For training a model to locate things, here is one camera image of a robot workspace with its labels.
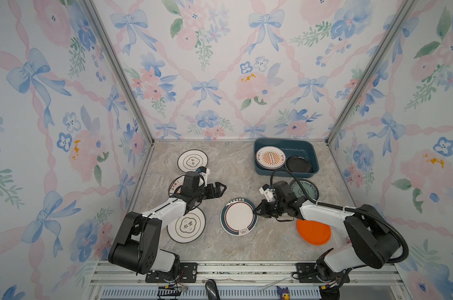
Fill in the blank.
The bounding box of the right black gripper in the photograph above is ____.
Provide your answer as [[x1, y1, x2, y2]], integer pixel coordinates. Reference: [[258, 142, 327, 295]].
[[251, 198, 286, 217]]

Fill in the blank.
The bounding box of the white plate green rim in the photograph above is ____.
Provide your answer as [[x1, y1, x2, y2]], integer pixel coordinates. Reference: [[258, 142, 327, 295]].
[[220, 197, 258, 236]]

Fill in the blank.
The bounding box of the sunburst plate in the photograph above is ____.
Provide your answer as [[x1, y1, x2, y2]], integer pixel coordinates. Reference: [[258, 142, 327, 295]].
[[255, 146, 287, 170], [168, 175, 185, 196]]

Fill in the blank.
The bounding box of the black plate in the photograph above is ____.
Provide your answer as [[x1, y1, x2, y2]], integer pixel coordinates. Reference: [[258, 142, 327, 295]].
[[285, 156, 313, 173]]

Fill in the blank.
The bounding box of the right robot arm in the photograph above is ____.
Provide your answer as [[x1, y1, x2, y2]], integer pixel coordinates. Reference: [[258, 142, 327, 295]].
[[254, 181, 409, 283]]

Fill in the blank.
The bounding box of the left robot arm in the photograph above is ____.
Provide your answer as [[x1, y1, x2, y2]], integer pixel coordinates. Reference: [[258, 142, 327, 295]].
[[108, 170, 227, 281]]

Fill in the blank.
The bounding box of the teal plastic bin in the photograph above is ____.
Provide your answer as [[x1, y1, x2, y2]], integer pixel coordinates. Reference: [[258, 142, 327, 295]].
[[253, 138, 320, 178]]

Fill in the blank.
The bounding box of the white plate flower outline far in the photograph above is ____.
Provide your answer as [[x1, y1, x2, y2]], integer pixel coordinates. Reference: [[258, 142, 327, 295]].
[[177, 149, 209, 173]]

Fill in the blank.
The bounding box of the white plate flower outline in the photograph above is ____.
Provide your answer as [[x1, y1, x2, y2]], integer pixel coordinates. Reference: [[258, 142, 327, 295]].
[[177, 149, 209, 173], [167, 208, 206, 244]]

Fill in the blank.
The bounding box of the white plate flower outline near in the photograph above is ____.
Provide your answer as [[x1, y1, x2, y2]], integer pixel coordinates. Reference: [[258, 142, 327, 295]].
[[167, 208, 206, 244]]

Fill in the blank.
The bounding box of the blue patterned green plate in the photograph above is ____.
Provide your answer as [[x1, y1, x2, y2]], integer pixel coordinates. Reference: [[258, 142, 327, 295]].
[[290, 179, 319, 201]]

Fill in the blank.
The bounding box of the orange plate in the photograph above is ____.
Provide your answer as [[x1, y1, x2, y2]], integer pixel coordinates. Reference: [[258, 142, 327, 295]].
[[296, 220, 332, 246]]

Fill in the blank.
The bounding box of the small blue toy figure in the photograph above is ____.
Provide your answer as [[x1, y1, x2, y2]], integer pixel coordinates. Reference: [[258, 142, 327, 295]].
[[276, 286, 290, 300]]

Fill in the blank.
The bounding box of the black computer mouse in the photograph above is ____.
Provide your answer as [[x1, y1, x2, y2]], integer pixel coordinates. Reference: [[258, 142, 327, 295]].
[[205, 279, 220, 300]]

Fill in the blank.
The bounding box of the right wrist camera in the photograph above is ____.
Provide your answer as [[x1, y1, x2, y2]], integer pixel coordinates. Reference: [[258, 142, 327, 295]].
[[259, 184, 277, 203]]

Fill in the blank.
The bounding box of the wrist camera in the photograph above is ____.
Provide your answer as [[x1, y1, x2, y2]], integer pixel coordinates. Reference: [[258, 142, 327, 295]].
[[259, 184, 277, 203], [196, 166, 210, 187]]

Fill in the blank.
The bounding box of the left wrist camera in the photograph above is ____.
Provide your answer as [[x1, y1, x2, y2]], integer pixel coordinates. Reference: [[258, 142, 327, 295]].
[[196, 166, 210, 187]]

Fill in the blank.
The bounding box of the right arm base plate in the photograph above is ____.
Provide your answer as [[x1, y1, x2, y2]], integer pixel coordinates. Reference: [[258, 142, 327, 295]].
[[291, 262, 350, 285]]

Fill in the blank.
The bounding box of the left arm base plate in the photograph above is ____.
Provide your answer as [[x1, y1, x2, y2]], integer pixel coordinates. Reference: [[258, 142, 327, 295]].
[[145, 262, 198, 284]]

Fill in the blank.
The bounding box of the aluminium rail frame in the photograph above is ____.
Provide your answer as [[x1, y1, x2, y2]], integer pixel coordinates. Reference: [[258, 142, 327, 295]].
[[83, 261, 412, 300]]

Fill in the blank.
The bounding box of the black corrugated cable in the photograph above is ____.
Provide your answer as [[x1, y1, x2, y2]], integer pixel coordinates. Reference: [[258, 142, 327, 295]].
[[269, 168, 410, 264]]

